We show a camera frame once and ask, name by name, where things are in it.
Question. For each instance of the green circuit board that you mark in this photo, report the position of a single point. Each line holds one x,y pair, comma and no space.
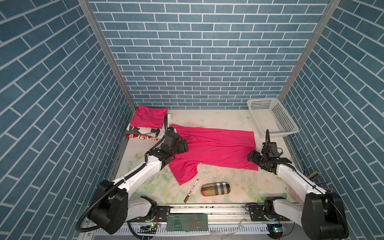
187,223

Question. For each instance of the brown handled marker pen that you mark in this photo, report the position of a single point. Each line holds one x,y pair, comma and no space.
191,191

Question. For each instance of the coloured pencils bundle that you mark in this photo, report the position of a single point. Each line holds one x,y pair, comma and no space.
316,177

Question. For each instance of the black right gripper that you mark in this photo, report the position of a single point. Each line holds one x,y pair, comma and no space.
254,158

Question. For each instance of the aluminium corner post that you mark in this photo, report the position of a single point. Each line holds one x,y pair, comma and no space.
93,22
318,30

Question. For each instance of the aluminium right corner post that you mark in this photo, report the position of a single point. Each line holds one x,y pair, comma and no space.
318,30

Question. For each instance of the plaid beige glasses case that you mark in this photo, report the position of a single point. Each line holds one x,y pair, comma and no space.
215,189

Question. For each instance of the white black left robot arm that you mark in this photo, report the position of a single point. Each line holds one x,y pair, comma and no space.
110,207

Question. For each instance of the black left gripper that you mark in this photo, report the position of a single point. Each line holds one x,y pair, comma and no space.
183,145

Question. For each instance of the folded magenta t shirt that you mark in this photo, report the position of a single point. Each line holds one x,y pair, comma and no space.
149,118

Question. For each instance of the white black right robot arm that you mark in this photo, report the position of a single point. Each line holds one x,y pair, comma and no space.
321,214

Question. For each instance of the aluminium front rail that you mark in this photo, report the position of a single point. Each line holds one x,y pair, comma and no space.
223,219

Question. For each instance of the white perforated plastic basket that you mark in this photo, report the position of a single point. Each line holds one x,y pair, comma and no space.
269,114

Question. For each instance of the aluminium left corner post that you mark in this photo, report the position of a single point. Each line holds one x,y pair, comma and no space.
93,22

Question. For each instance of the magenta t shirt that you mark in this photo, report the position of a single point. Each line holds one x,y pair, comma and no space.
214,147
149,118

